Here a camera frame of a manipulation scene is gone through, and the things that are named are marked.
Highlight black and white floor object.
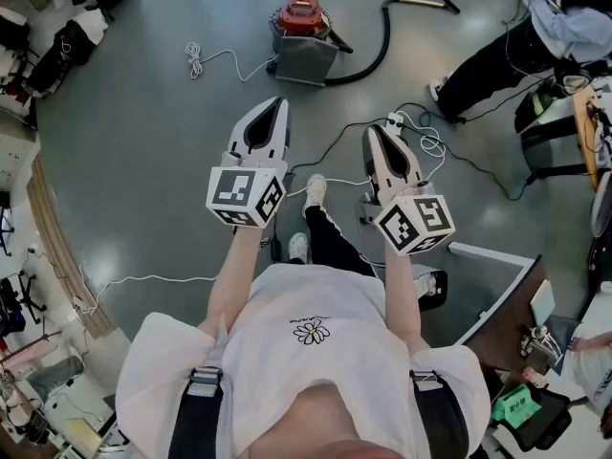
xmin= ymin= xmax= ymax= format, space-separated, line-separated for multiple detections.
xmin=409 ymin=264 xmax=449 ymax=312

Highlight looped white cable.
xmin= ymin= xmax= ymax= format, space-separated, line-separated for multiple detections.
xmin=396 ymin=102 xmax=448 ymax=171

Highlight long black floor cable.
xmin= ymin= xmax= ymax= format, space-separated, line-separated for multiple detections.
xmin=286 ymin=120 xmax=396 ymax=177
xmin=399 ymin=102 xmax=539 ymax=203

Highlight person's right white shoe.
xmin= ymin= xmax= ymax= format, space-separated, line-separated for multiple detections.
xmin=301 ymin=173 xmax=329 ymax=218

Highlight person's right forearm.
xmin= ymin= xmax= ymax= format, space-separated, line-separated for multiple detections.
xmin=382 ymin=251 xmax=430 ymax=353

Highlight metal vacuum wand with nozzle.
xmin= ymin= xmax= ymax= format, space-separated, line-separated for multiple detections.
xmin=396 ymin=0 xmax=462 ymax=15

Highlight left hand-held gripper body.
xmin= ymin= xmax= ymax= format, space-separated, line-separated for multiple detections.
xmin=206 ymin=151 xmax=288 ymax=230

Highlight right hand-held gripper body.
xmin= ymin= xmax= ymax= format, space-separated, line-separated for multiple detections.
xmin=371 ymin=179 xmax=455 ymax=257

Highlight white power strip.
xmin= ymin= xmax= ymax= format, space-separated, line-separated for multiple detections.
xmin=385 ymin=111 xmax=408 ymax=136

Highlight black headphones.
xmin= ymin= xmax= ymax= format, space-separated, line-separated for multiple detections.
xmin=554 ymin=59 xmax=595 ymax=98

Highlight red vacuum cleaner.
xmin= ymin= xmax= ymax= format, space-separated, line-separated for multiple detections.
xmin=266 ymin=0 xmax=355 ymax=74

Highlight black ribbed vacuum hose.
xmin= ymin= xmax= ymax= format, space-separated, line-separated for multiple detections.
xmin=323 ymin=0 xmax=402 ymax=88

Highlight brown desk with grey edge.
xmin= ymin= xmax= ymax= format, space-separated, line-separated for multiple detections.
xmin=448 ymin=240 xmax=557 ymax=377

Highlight grey floor box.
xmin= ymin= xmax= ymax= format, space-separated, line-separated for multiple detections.
xmin=358 ymin=190 xmax=384 ymax=225

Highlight white notebook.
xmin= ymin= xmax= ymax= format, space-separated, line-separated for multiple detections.
xmin=529 ymin=278 xmax=557 ymax=327

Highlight green box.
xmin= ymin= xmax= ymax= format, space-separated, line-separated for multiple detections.
xmin=491 ymin=382 xmax=542 ymax=426

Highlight curved wooden slatted board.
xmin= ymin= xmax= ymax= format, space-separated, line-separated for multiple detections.
xmin=26 ymin=153 xmax=117 ymax=339

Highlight light wooden desk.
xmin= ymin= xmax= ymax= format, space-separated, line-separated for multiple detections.
xmin=572 ymin=83 xmax=612 ymax=191

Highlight person's right leg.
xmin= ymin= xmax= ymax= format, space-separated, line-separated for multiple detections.
xmin=303 ymin=205 xmax=380 ymax=279

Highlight person's left white shoe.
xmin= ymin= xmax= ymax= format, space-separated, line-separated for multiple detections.
xmin=288 ymin=231 xmax=310 ymax=263

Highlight grey mesh fabric piece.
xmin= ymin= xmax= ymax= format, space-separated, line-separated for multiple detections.
xmin=274 ymin=34 xmax=339 ymax=88

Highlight black backpack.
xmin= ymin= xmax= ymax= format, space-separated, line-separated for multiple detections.
xmin=24 ymin=18 xmax=96 ymax=100

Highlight thin white floor cable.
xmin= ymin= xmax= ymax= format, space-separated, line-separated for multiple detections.
xmin=285 ymin=177 xmax=372 ymax=196
xmin=75 ymin=273 xmax=222 ymax=316

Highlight coiled white power cord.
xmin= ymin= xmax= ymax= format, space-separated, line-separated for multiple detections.
xmin=185 ymin=41 xmax=278 ymax=83

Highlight person's white shoe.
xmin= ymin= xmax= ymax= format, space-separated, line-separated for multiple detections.
xmin=301 ymin=173 xmax=329 ymax=218
xmin=288 ymin=231 xmax=310 ymax=263

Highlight person's left forearm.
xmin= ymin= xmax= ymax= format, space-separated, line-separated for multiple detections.
xmin=206 ymin=226 xmax=269 ymax=335

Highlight black harness strap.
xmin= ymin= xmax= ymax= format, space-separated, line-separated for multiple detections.
xmin=166 ymin=365 xmax=226 ymax=459
xmin=408 ymin=368 xmax=473 ymax=459

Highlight person's white daisy t-shirt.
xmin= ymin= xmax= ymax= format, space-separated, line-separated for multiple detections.
xmin=114 ymin=262 xmax=493 ymax=459

